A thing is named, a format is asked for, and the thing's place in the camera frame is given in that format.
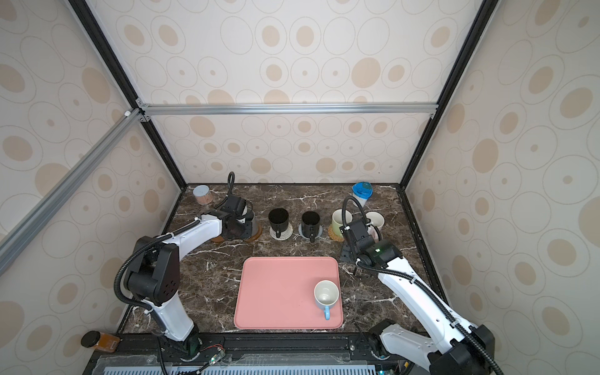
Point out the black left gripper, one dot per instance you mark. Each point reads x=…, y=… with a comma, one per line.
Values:
x=247, y=234

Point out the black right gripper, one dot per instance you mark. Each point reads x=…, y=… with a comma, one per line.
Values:
x=351, y=248

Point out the rattan woven coaster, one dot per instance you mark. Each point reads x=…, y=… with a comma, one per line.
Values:
x=333, y=235

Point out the brown wooden coaster front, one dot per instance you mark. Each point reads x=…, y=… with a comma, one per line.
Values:
x=257, y=231

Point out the green mug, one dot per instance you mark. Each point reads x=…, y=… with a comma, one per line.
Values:
x=337, y=219

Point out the blue handled white mug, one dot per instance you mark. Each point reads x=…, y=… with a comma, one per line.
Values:
x=326, y=294

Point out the black mug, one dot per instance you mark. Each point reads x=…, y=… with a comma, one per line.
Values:
x=311, y=218
x=279, y=219

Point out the multicolour woven coaster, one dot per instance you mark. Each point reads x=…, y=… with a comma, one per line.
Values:
x=284, y=235

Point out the blue woven coaster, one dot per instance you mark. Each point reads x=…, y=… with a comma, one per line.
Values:
x=310, y=232

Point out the grey mug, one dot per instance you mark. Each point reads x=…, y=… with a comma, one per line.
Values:
x=249, y=217

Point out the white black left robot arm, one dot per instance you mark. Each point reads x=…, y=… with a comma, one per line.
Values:
x=150, y=277

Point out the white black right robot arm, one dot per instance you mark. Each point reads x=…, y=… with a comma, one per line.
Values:
x=422, y=304

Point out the pink jar grey lid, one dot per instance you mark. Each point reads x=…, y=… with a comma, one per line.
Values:
x=203, y=195

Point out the white cup blue lid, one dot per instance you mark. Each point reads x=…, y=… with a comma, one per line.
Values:
x=362, y=191

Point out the pink plastic tray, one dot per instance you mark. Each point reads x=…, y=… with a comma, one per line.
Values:
x=276, y=293

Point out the amber jar black lid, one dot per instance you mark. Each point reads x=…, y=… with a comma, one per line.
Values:
x=99, y=341

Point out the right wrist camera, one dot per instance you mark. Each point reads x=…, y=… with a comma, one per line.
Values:
x=356, y=236

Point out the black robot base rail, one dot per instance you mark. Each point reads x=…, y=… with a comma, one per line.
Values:
x=237, y=353

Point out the silver aluminium frame bar rear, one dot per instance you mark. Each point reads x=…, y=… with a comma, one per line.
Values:
x=287, y=109

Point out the silver aluminium frame bar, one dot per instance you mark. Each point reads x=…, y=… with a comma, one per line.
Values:
x=287, y=109
x=28, y=228

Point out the silver aluminium frame bar left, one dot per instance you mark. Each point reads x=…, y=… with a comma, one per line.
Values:
x=28, y=228

